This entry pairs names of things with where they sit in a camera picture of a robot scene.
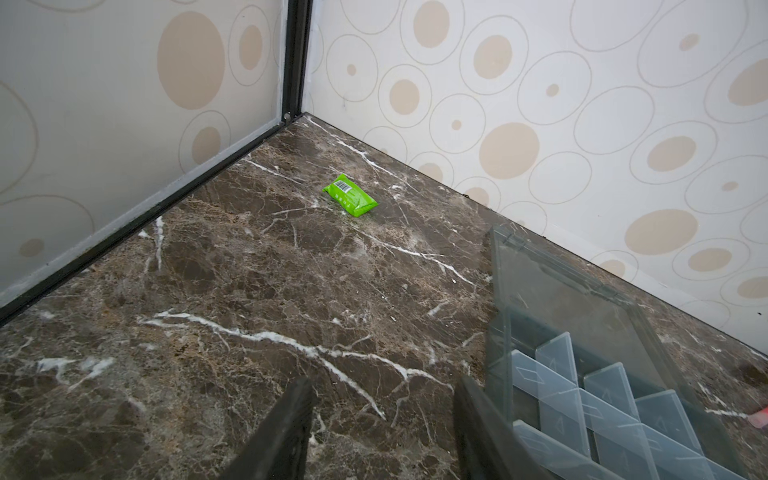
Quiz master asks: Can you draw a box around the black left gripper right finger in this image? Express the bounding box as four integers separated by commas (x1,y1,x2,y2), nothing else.
453,376,549,479

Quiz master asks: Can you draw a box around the green snack packet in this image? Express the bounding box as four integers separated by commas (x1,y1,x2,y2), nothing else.
323,174,378,217

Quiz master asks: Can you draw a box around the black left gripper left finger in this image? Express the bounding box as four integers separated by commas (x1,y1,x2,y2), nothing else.
219,377,316,480

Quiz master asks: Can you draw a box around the clear plastic organizer box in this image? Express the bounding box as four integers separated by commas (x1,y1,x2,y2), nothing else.
485,226,746,479

